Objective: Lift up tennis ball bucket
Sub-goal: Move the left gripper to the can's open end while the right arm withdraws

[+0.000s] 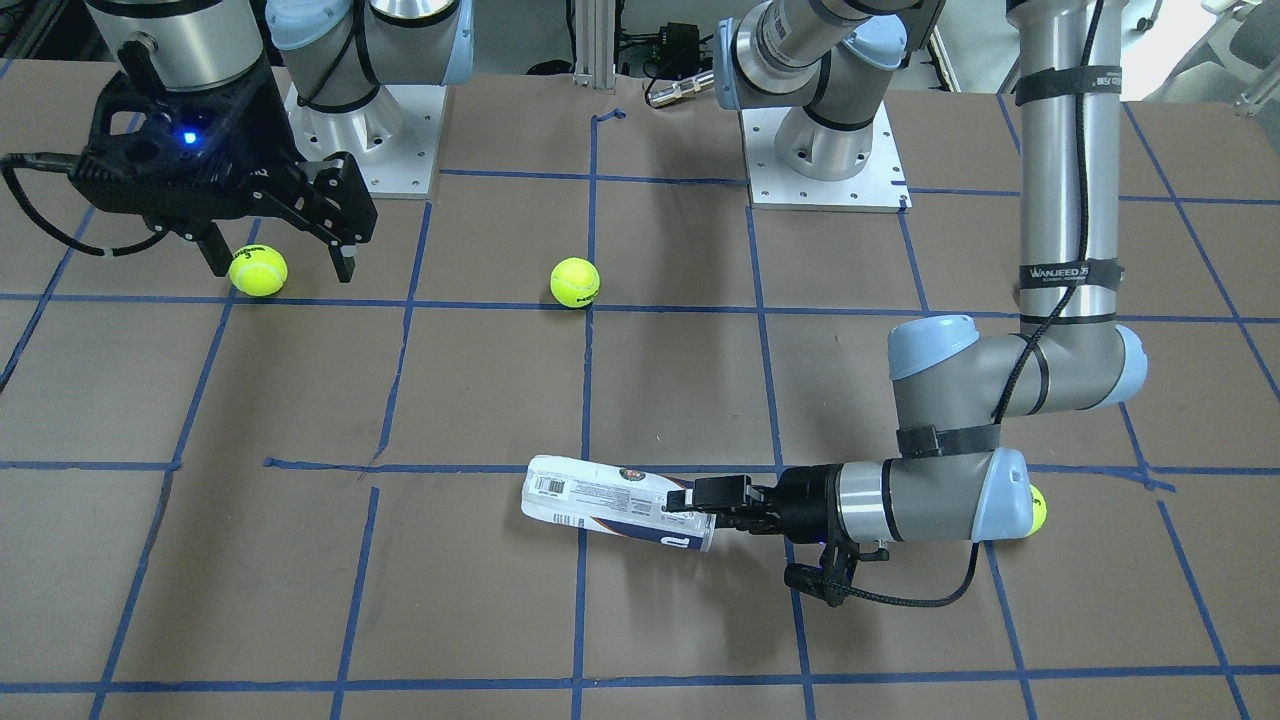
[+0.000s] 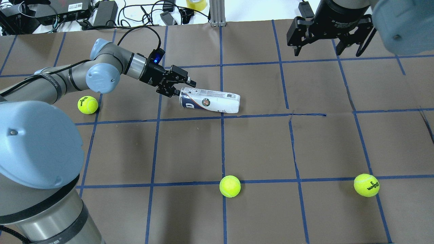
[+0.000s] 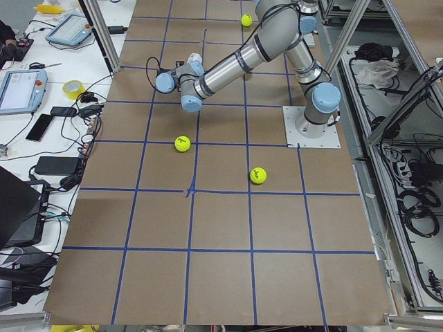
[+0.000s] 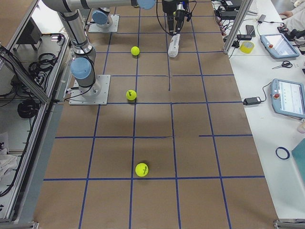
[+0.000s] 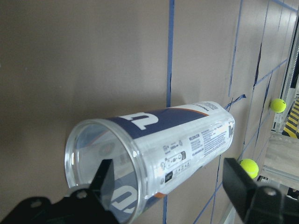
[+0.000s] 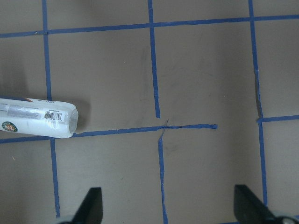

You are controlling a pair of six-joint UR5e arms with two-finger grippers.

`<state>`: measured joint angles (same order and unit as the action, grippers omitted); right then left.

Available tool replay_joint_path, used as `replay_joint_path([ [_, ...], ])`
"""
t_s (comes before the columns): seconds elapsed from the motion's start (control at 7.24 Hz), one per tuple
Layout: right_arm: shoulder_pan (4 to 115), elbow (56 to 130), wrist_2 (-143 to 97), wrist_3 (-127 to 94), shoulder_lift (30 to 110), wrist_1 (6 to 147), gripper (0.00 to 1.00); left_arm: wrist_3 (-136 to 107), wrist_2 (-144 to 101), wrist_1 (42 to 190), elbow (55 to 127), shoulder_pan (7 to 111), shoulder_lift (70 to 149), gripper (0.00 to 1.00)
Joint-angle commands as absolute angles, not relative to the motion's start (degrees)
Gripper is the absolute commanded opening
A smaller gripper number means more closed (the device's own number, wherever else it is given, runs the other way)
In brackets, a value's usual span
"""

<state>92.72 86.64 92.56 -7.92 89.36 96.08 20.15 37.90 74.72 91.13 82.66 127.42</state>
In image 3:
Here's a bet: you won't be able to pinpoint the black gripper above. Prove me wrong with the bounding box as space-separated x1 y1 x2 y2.
156 61 185 76

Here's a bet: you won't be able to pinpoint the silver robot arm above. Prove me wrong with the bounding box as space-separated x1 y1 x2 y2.
298 0 319 35
152 1 341 138

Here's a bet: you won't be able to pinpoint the tennis ball near left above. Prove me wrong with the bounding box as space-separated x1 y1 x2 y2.
174 136 191 152

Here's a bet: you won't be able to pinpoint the tennis ball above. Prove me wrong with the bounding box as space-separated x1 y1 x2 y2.
174 136 191 152
241 14 253 27

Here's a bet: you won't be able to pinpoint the tennis ball right side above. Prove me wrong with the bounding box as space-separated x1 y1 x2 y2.
241 14 253 27

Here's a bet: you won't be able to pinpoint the tennis ball base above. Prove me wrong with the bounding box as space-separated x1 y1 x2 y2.
249 167 267 185

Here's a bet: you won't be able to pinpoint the small black power brick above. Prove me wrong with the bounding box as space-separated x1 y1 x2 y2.
107 26 128 35

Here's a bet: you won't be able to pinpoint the yellow tape roll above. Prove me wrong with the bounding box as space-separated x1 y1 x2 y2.
62 80 86 100

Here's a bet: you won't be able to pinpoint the teach pendant far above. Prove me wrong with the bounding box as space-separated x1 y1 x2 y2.
45 14 92 47

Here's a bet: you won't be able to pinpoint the teach pendant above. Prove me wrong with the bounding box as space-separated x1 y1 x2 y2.
1 69 48 116
45 14 92 47

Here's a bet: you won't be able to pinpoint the scissors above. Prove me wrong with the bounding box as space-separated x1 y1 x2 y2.
28 62 61 69

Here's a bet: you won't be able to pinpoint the black smartphone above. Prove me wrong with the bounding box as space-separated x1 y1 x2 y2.
26 114 54 142

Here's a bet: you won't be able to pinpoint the teach pendant near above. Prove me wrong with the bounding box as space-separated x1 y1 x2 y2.
1 69 48 116

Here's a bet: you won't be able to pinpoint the black power adapter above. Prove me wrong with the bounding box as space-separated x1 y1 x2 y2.
35 156 80 176

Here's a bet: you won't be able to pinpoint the black laptop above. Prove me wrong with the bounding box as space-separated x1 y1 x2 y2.
1 167 49 249

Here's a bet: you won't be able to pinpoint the white cloth rag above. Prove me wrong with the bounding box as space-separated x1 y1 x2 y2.
356 60 399 89

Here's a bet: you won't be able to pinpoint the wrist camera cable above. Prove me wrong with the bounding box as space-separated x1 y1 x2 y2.
145 56 163 91

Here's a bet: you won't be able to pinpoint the aluminium frame post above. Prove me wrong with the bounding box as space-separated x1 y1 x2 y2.
78 0 121 75

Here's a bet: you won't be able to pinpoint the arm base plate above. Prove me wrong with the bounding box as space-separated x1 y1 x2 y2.
282 106 341 149

